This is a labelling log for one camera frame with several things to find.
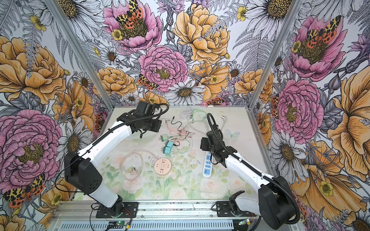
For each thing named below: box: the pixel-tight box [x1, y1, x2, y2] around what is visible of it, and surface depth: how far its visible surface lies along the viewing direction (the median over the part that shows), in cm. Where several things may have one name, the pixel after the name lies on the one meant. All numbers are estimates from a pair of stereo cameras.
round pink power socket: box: [153, 157, 172, 177], surface depth 89 cm
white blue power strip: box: [202, 151, 213, 179], surface depth 89 cm
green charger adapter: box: [160, 134, 169, 142], surface depth 101 cm
